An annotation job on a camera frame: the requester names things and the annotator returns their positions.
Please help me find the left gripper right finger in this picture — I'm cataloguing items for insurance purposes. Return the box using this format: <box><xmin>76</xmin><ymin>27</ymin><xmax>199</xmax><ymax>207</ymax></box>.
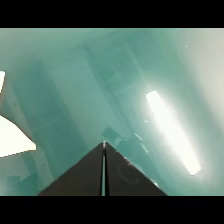
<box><xmin>104</xmin><ymin>141</ymin><xmax>168</xmax><ymax>197</ymax></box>

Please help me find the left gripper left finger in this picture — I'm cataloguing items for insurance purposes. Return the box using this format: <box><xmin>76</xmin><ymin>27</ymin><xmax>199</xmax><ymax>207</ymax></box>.
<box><xmin>38</xmin><ymin>141</ymin><xmax>105</xmax><ymax>197</ymax></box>

